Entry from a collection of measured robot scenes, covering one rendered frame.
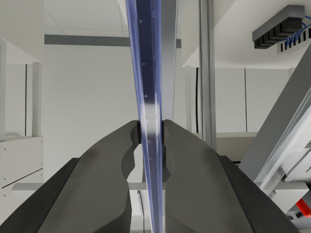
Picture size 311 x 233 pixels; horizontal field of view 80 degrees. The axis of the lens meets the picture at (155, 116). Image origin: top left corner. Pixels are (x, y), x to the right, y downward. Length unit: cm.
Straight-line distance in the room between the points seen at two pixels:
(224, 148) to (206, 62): 36
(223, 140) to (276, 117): 42
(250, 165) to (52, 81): 206
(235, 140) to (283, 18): 44
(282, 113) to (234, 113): 194
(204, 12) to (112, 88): 153
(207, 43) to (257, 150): 40
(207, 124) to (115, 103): 153
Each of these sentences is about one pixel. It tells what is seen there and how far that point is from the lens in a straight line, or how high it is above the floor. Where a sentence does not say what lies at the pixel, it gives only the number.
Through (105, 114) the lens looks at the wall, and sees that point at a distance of 208.
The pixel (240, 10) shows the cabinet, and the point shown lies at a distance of 66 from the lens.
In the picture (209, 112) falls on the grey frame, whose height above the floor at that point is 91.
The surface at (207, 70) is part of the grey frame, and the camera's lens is 67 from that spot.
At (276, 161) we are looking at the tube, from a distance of 19.
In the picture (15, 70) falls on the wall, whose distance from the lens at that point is 245.
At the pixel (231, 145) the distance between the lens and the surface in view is 83.
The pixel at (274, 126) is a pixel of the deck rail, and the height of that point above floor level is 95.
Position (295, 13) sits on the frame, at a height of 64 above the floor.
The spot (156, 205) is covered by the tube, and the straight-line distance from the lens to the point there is 21.
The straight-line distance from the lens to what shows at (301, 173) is 58.
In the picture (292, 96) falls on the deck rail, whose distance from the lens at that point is 40.
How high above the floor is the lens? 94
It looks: 2 degrees down
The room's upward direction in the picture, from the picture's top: 179 degrees clockwise
